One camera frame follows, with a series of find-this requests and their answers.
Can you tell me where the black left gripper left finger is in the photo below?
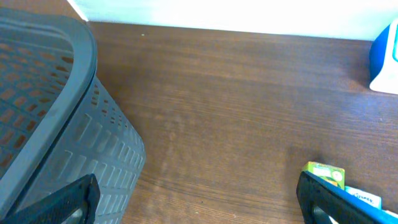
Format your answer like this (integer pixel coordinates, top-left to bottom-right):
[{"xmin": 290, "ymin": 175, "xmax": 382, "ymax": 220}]
[{"xmin": 1, "ymin": 174, "xmax": 100, "ymax": 224}]

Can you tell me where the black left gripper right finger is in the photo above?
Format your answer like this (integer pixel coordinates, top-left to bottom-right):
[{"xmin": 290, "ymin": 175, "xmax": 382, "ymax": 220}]
[{"xmin": 296, "ymin": 171, "xmax": 397, "ymax": 223}]

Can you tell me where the green juice carton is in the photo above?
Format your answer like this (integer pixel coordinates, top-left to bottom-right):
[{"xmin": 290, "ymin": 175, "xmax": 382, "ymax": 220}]
[{"xmin": 302, "ymin": 161, "xmax": 345, "ymax": 190}]

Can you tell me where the teal tissue pack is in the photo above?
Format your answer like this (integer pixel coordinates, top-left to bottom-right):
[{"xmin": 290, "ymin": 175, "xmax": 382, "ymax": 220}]
[{"xmin": 345, "ymin": 186, "xmax": 382, "ymax": 210}]

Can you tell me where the grey plastic basket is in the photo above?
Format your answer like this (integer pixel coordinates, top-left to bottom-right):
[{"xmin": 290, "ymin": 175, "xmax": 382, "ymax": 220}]
[{"xmin": 1, "ymin": 8, "xmax": 146, "ymax": 224}]

